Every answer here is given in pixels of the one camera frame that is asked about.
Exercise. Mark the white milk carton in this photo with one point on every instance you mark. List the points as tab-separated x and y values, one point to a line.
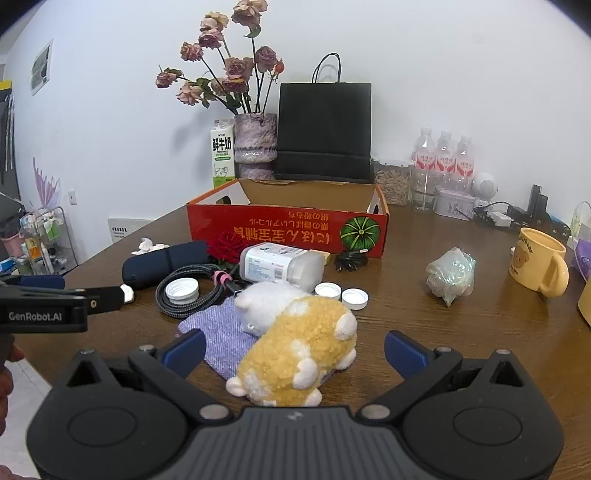
223	157

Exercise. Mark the yellow bear mug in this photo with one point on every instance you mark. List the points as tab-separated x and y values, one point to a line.
535	261

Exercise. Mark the navy blue soft case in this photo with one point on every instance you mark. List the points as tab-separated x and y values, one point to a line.
157	265

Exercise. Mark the small white object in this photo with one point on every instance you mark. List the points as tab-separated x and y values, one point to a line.
127	293

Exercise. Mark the crumpled clear plastic bag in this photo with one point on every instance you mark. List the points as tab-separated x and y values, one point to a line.
451	276

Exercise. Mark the clear container of seeds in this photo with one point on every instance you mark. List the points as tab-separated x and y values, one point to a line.
392	184

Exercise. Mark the red cardboard box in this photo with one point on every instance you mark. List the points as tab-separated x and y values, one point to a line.
286	226

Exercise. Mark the purple flower wall sticker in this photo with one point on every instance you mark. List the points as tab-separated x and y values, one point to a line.
44	184

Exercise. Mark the white tin box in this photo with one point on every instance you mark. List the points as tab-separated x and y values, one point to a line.
455	204

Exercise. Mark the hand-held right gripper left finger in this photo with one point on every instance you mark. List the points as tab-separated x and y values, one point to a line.
187	353

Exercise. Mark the cream round container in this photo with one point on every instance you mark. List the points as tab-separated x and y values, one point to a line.
586	304

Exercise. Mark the wall poster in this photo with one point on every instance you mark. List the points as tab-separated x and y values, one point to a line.
41	67

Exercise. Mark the white bottle cap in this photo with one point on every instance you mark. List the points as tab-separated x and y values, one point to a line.
354	298
183	290
328	290

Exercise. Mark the yellow and white plush toy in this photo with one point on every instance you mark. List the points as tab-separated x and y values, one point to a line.
295	341

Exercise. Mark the white wall socket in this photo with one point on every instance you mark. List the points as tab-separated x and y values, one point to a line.
72	197

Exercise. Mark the white charger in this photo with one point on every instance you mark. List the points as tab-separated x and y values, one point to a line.
497	219

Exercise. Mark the black power adapter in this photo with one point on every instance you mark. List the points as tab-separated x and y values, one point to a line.
539	203

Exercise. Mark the purple and white bag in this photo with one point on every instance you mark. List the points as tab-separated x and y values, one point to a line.
582	249

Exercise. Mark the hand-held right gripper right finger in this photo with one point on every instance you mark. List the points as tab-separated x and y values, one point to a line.
404	355

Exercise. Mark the metal storage rack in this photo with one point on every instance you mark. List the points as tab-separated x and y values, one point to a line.
44	240

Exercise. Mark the purple fabric pouch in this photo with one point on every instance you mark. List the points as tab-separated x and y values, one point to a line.
221	332

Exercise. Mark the black paper bag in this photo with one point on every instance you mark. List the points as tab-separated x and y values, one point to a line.
323	134

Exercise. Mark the red artificial rose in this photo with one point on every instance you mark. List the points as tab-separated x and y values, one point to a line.
226	247

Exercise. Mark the clear drinking glass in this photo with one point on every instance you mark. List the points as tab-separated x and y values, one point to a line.
423	196

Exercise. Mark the person's left hand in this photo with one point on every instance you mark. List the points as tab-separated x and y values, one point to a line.
5	392

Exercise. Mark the white tissue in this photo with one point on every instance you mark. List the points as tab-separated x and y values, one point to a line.
147	246

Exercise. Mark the white round speaker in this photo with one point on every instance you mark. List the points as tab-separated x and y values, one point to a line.
485	184

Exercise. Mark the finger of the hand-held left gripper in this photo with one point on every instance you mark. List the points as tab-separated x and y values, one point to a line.
41	282
104	297

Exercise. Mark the purple glass vase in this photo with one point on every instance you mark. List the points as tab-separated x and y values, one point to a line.
255	143

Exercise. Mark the water bottle with red label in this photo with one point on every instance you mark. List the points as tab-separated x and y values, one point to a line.
425	154
445	159
465	161

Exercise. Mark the wooden desk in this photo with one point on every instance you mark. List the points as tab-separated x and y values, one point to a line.
461	332

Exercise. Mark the dried pink flowers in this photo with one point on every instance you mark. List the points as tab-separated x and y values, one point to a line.
235	69

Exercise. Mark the white plastic bottle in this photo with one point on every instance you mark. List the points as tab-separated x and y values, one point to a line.
277	265

